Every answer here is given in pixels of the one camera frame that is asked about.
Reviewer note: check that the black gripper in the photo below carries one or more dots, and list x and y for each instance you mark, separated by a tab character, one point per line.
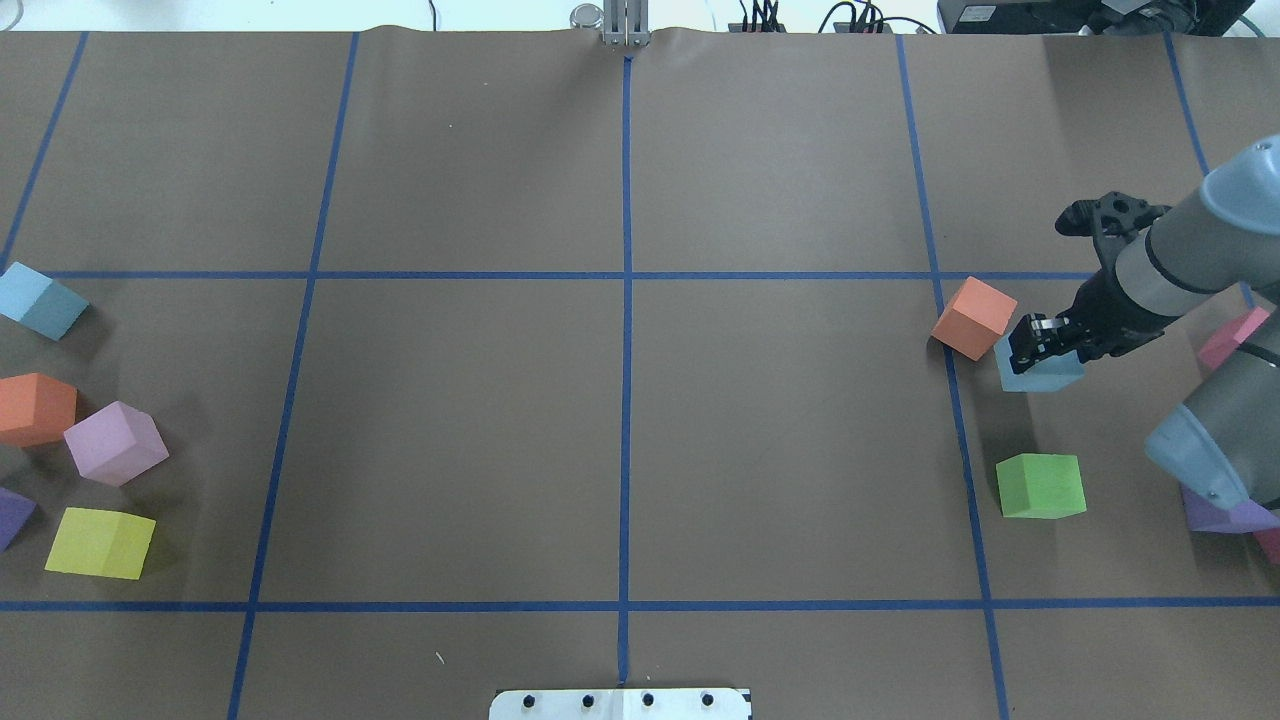
1103	305

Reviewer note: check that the light blue foam block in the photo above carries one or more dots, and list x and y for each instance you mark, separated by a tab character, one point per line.
39	303
1047	376

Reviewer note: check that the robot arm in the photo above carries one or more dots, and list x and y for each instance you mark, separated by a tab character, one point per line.
1158	263

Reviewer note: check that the orange foam block right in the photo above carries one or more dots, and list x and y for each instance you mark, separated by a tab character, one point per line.
974	319

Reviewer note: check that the orange foam block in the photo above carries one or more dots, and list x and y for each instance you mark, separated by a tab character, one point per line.
36	410
974	319

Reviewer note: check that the green foam block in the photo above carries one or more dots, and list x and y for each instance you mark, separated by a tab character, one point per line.
1040	486

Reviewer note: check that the pink foam block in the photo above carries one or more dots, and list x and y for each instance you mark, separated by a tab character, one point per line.
1224	341
115	445

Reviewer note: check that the purple foam block right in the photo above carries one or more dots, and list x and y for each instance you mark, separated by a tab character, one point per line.
1246	517

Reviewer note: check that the purple foam block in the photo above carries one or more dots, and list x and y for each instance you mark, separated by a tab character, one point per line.
1246	517
16	510

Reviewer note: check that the pink foam block left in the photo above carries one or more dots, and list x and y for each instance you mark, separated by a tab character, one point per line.
115	445

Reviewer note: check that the yellow foam block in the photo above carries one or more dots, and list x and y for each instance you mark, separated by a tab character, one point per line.
101	543

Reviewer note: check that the orange foam block left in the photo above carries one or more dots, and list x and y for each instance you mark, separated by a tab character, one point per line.
36	410

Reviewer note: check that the purple foam block left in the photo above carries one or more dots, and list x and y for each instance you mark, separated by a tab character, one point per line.
16	510

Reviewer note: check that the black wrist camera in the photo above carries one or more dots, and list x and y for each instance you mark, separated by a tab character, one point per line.
1112	222

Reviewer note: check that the metal clamp bracket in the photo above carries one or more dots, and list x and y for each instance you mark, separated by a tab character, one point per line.
625	23

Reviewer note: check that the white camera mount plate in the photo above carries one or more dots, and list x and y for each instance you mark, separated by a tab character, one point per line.
623	703

